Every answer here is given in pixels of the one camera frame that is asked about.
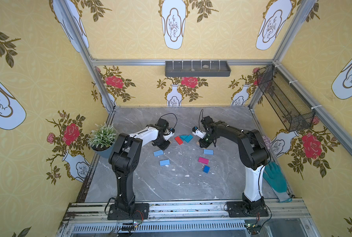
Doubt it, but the aluminium front rail frame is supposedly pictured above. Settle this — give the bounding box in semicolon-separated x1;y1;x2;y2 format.
57;198;320;237

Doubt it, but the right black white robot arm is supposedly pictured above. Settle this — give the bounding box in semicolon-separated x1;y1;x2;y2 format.
199;116;270;215

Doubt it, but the right light blue block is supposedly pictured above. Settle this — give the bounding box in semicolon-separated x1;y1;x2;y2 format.
204;149;214;155

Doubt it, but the pink flower bouquet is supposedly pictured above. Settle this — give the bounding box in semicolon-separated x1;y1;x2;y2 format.
262;136;272;149

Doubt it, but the lower left light blue block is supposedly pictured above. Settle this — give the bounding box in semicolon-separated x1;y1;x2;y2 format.
159;159;170;166

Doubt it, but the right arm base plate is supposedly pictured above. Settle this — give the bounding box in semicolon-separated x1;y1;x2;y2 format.
226;199;269;218

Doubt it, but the teal work glove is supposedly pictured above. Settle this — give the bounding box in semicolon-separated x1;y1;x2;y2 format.
263;162;292;202

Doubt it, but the magenta rectangular block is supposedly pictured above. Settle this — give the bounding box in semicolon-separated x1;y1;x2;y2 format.
198;157;209;165

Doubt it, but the grey wall shelf tray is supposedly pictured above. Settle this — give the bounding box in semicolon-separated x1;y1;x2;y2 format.
165;60;232;77

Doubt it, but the light blue block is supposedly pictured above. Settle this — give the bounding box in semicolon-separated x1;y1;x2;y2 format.
204;149;214;155
159;159;170;166
153;150;164;157

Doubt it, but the black wire mesh basket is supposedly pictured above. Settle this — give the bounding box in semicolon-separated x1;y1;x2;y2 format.
255;65;315;131

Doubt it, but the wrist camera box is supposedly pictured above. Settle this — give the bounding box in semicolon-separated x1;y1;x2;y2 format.
163;128;175;141
192;126;206;139

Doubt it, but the red rectangular block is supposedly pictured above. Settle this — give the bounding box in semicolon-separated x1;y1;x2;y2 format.
175;136;183;145

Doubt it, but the upper left light blue block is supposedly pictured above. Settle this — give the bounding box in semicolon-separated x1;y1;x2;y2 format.
153;150;164;157

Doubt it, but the potted white green plant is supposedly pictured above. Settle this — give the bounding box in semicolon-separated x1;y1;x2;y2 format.
88;123;117;159

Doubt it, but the teal rectangular block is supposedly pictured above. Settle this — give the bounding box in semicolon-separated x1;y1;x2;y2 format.
184;134;194;143

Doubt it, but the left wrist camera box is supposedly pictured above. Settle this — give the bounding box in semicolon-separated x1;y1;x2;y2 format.
163;128;175;141

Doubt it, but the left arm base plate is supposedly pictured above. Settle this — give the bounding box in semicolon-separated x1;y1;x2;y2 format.
107;203;149;221

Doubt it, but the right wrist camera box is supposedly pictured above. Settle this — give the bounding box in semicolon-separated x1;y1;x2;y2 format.
192;126;206;139

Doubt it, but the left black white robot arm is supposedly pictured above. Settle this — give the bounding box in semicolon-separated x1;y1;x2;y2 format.
109;118;175;213

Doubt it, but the dark blue square block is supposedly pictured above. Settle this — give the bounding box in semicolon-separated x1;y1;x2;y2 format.
203;166;210;174

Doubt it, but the teal triangular block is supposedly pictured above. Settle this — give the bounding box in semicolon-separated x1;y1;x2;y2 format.
179;135;188;141

